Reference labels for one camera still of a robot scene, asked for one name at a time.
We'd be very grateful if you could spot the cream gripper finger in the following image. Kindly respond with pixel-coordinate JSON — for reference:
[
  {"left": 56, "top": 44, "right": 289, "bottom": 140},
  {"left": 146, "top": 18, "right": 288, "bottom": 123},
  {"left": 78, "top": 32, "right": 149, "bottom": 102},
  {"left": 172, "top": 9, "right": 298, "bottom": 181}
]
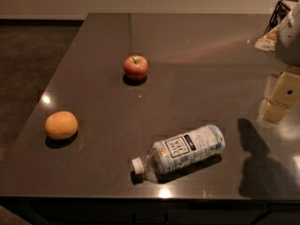
[{"left": 259, "top": 71, "right": 300, "bottom": 124}]

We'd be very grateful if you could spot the red apple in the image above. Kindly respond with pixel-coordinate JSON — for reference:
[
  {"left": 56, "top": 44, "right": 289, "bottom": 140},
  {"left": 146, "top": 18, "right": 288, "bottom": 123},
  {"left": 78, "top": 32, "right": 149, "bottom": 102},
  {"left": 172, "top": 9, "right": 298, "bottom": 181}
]
[{"left": 123, "top": 55, "right": 149, "bottom": 82}]

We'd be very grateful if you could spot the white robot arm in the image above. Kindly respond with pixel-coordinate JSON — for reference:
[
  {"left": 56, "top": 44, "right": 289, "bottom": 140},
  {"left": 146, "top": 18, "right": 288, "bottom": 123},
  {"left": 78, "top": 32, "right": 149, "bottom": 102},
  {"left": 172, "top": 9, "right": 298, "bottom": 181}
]
[{"left": 255, "top": 0, "right": 300, "bottom": 124}]

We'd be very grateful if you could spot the blue label plastic bottle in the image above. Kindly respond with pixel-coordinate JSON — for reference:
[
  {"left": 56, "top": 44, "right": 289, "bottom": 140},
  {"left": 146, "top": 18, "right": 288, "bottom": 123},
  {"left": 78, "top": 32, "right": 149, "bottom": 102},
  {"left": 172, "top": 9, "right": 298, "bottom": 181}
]
[{"left": 132, "top": 125, "right": 225, "bottom": 174}]

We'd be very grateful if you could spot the crumpled white snack bag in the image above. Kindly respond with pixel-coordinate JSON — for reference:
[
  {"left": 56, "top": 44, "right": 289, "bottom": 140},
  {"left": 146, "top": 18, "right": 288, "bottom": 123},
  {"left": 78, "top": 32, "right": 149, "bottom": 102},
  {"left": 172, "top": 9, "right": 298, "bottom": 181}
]
[{"left": 255, "top": 26, "right": 279, "bottom": 52}]

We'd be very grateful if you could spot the orange fruit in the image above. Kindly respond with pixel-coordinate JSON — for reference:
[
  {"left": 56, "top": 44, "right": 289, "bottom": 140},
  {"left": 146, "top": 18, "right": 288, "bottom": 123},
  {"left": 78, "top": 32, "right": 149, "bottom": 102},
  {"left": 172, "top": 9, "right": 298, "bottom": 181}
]
[{"left": 45, "top": 111, "right": 78, "bottom": 140}]

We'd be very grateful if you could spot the black wire basket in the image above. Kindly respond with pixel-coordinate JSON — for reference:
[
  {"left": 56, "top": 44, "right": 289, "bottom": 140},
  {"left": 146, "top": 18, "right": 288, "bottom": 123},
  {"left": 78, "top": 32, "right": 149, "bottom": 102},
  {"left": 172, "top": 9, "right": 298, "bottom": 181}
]
[{"left": 269, "top": 0, "right": 298, "bottom": 28}]

